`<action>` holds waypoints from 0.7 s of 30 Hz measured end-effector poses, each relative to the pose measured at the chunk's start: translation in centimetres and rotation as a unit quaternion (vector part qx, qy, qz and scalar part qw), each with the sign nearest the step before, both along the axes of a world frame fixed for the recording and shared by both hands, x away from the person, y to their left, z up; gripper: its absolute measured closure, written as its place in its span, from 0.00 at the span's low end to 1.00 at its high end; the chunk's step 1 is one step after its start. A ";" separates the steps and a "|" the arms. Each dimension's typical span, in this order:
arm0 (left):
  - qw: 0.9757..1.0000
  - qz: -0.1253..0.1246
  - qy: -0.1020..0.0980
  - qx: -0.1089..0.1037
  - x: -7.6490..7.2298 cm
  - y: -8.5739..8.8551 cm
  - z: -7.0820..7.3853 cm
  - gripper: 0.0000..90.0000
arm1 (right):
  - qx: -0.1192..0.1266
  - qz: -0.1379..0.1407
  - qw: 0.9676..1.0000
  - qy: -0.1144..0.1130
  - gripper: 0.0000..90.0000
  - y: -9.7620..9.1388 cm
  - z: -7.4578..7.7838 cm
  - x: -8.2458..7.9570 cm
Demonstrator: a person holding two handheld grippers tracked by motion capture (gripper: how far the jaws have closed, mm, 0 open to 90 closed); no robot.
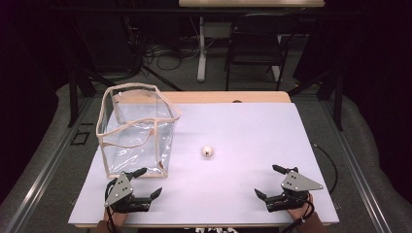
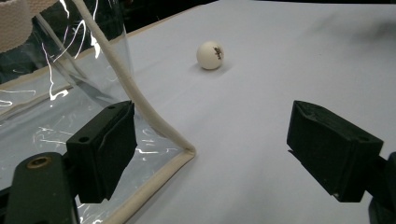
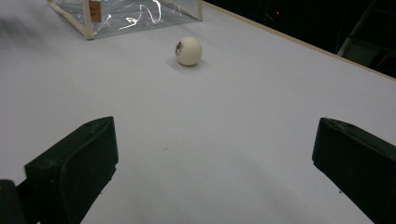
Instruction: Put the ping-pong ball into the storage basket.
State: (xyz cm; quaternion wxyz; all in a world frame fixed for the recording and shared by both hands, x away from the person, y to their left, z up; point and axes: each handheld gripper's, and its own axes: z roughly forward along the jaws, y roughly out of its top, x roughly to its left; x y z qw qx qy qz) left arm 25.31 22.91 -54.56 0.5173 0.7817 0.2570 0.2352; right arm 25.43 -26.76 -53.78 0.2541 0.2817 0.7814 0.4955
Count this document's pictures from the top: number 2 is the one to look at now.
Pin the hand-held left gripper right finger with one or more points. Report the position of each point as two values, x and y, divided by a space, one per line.
330 149

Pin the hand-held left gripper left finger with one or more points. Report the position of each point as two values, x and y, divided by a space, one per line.
102 149

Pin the clear plastic bag beige trim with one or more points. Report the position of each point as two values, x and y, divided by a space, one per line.
56 102

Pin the white ping pong ball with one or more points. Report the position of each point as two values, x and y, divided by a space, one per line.
210 55

